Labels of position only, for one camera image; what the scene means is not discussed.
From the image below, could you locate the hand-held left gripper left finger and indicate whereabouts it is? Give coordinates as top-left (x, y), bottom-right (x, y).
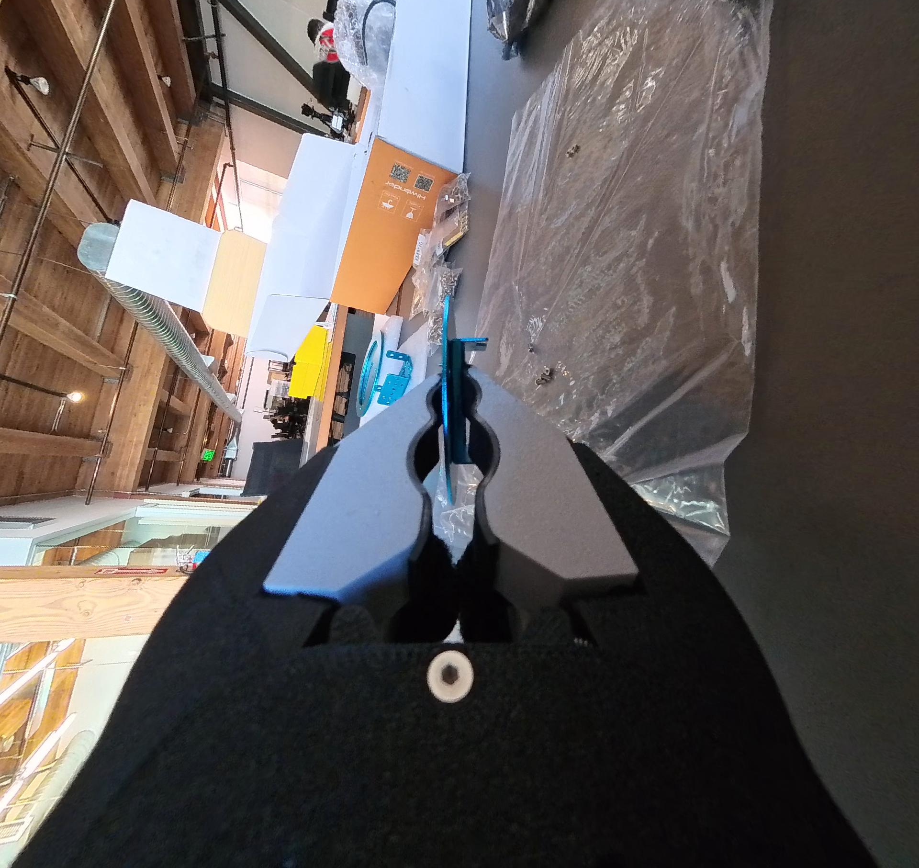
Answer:
top-left (261, 372), bottom-right (445, 607)

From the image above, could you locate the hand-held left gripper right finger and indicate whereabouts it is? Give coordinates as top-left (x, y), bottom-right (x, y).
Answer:
top-left (464, 369), bottom-right (641, 612)

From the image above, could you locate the blue round metal plate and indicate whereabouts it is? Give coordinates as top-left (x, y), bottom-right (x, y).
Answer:
top-left (438, 295), bottom-right (475, 504)

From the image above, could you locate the blue metal servo bracket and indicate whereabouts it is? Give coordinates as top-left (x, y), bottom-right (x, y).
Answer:
top-left (448, 337), bottom-right (491, 465)

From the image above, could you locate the clear plastic bag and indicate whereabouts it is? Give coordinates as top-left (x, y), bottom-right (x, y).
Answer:
top-left (474, 0), bottom-right (782, 569)

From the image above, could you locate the grey desk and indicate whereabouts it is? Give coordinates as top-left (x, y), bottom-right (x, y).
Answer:
top-left (337, 0), bottom-right (919, 868)

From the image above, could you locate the yellow bin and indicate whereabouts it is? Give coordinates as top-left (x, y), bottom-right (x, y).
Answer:
top-left (289, 324), bottom-right (333, 400)

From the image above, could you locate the white foam sheet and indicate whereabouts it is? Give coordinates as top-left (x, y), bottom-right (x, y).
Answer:
top-left (350, 311), bottom-right (435, 424)

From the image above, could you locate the pile of screw bags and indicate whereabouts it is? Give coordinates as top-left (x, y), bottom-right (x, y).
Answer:
top-left (411, 171), bottom-right (475, 348)

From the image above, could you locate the orange white cardboard box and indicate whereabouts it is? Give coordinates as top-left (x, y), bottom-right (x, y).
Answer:
top-left (246, 0), bottom-right (475, 361)

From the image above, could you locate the dark parts bag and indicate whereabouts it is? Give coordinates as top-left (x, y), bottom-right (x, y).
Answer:
top-left (486, 0), bottom-right (600, 59)

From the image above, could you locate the bubble wrap bundle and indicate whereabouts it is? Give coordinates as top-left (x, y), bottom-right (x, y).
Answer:
top-left (336, 0), bottom-right (400, 88)

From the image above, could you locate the blue metal ring plate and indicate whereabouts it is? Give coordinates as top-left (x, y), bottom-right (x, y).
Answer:
top-left (357, 331), bottom-right (390, 420)

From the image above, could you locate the long blue perforated bracket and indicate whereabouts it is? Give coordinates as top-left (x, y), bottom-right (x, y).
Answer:
top-left (375, 349), bottom-right (416, 404)

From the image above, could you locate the silver corrugated air duct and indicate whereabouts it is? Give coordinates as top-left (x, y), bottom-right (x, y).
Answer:
top-left (78, 224), bottom-right (245, 425)

